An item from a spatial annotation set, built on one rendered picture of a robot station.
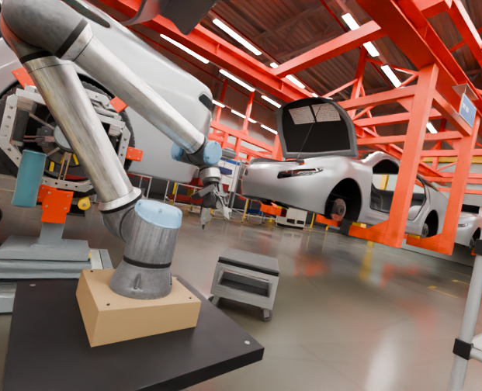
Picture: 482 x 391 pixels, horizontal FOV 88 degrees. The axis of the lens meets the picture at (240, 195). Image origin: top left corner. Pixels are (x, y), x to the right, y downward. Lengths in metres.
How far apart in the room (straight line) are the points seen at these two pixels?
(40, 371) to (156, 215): 0.41
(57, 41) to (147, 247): 0.55
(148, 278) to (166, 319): 0.13
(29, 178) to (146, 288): 0.87
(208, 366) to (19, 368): 0.40
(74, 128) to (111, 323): 0.55
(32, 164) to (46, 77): 0.66
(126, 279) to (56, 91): 0.55
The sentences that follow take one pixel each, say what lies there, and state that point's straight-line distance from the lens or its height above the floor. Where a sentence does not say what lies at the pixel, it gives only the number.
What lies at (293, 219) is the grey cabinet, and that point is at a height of 0.32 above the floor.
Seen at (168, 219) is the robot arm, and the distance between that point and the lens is 0.79.
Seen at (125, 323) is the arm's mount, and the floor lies 0.35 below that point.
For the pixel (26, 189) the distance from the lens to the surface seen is 1.49.
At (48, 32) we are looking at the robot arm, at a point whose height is 1.00.
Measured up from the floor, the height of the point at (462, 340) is 0.47.
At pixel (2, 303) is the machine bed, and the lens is 1.60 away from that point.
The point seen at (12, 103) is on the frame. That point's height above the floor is 0.94.
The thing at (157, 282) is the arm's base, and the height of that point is 0.43.
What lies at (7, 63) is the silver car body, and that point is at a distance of 2.18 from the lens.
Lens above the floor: 0.74
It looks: level
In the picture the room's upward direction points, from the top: 12 degrees clockwise
